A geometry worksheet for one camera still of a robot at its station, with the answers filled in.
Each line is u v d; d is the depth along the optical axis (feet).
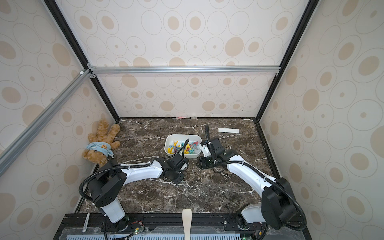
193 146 3.35
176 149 3.27
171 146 3.34
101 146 3.02
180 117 3.97
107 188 1.49
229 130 3.71
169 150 3.27
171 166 2.23
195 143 3.36
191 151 3.20
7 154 1.68
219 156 1.98
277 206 1.35
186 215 2.50
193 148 3.28
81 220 2.50
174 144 3.38
